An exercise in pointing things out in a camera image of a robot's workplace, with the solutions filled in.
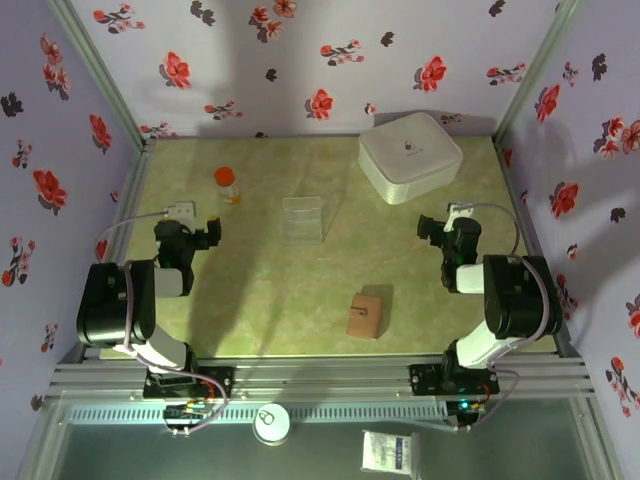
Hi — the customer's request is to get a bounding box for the clear acrylic card stand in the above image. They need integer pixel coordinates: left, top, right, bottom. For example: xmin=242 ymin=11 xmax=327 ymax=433
xmin=281 ymin=195 xmax=327 ymax=247

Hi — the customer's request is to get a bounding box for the orange-capped pill bottle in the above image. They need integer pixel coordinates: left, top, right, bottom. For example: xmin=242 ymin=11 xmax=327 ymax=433
xmin=213 ymin=167 xmax=242 ymax=205

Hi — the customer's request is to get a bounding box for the white zip case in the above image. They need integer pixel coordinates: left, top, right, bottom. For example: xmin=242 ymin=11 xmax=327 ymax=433
xmin=357 ymin=111 xmax=465 ymax=206

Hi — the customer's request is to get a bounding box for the small controller circuit board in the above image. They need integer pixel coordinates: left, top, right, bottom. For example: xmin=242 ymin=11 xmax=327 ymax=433
xmin=447 ymin=398 xmax=487 ymax=432
xmin=164 ymin=399 xmax=212 ymax=437

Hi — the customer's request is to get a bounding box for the pull-tab tin can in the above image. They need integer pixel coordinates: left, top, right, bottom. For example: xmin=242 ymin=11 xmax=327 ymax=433
xmin=252 ymin=403 xmax=292 ymax=446

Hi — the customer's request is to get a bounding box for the white tissue pack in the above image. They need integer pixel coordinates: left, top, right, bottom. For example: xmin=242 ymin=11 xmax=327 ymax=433
xmin=360 ymin=429 xmax=419 ymax=475

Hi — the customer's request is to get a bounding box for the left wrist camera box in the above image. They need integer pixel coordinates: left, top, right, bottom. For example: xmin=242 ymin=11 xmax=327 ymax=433
xmin=166 ymin=200 xmax=197 ymax=222

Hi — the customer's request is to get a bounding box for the aluminium side rail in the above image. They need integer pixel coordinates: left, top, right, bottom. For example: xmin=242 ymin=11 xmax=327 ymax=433
xmin=79 ymin=138 xmax=157 ymax=362
xmin=492 ymin=137 xmax=585 ymax=360

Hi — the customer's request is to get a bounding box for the left arm grey cable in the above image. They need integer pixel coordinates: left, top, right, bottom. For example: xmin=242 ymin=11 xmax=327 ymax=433
xmin=94 ymin=212 xmax=230 ymax=437

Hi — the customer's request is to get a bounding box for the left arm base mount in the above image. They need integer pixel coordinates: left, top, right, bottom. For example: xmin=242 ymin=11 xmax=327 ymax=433
xmin=143 ymin=366 xmax=236 ymax=400

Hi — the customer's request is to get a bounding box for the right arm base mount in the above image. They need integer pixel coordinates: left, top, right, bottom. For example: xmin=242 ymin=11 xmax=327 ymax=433
xmin=408 ymin=362 xmax=501 ymax=399

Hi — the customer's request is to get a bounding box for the aluminium front rail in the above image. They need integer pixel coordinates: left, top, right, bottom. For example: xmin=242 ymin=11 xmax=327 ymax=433
xmin=44 ymin=354 xmax=599 ymax=402

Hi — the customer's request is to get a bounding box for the slotted grey cable duct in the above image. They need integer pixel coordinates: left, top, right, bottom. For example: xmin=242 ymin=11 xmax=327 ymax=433
xmin=67 ymin=403 xmax=449 ymax=425

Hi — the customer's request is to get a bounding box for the aluminium frame post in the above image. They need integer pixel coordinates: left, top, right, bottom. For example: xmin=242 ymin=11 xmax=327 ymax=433
xmin=492 ymin=0 xmax=586 ymax=146
xmin=47 ymin=0 xmax=154 ymax=151

